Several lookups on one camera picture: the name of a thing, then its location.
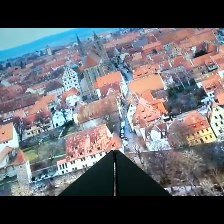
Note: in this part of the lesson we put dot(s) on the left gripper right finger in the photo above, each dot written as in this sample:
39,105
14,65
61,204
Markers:
133,180

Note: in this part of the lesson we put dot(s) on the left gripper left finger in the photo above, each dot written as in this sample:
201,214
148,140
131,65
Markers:
96,180

